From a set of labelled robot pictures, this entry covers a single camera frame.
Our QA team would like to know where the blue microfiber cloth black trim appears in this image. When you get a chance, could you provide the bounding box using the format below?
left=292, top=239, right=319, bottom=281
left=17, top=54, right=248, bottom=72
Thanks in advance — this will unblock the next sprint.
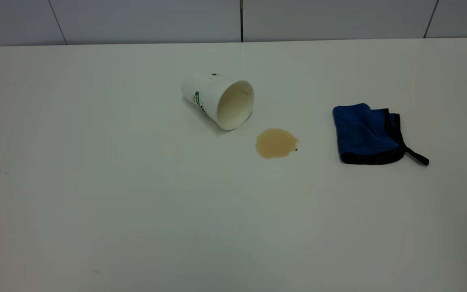
left=332, top=103, right=430, bottom=166

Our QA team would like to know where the brown coffee spill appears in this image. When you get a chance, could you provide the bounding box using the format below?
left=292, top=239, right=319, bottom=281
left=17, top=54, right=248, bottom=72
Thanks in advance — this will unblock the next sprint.
left=256, top=128, right=300, bottom=159

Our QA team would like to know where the white paper coffee cup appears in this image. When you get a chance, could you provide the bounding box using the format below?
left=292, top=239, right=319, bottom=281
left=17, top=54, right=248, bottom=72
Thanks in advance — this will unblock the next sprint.
left=181, top=72, right=255, bottom=131

